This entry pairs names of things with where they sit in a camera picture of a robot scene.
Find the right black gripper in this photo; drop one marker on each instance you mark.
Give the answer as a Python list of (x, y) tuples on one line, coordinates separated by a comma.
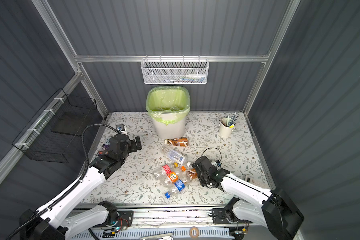
[(202, 181)]

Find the blue label bottle blue cap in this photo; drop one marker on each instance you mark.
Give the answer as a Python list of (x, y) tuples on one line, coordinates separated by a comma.
[(174, 189)]

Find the white pen cup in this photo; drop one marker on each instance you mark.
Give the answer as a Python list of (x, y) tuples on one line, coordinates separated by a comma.
[(225, 130)]

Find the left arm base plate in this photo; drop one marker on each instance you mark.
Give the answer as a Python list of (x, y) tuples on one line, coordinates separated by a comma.
[(124, 219)]

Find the brown tea bottle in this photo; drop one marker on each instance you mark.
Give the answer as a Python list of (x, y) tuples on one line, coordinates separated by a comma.
[(191, 174)]

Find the tape roll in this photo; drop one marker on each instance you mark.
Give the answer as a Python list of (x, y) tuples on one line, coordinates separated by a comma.
[(194, 233)]

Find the blue white label bottle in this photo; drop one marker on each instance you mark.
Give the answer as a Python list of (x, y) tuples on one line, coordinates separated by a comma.
[(174, 155)]

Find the green bin liner bag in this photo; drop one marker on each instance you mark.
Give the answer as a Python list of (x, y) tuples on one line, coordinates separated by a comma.
[(168, 104)]

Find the white wire wall basket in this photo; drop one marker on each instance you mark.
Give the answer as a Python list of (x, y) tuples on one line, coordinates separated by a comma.
[(175, 71)]

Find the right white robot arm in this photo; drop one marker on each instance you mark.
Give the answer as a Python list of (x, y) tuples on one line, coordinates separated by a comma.
[(273, 209)]

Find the pink label bottle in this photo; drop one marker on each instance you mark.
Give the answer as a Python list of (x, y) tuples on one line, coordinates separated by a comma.
[(162, 172)]

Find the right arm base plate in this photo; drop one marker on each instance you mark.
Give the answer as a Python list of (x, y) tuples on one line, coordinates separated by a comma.
[(219, 217)]

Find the white trash bin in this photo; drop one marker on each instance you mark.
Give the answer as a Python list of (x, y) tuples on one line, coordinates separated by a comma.
[(168, 126)]

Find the pink white calculator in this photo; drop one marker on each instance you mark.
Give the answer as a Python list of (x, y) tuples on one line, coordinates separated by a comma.
[(254, 182)]

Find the brown label bottle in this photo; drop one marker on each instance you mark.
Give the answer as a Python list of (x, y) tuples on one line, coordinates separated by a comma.
[(177, 142)]

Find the black wire side basket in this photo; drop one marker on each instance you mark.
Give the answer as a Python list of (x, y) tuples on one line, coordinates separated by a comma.
[(56, 135)]

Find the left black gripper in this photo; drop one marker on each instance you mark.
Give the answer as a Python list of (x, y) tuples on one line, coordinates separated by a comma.
[(134, 148)]

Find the orange label bottle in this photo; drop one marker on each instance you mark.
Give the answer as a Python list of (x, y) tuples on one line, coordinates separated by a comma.
[(173, 176)]

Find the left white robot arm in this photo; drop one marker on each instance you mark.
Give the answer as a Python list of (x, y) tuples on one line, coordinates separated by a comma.
[(51, 221)]

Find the colourful paperback book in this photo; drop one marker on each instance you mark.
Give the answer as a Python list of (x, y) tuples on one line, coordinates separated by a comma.
[(104, 148)]

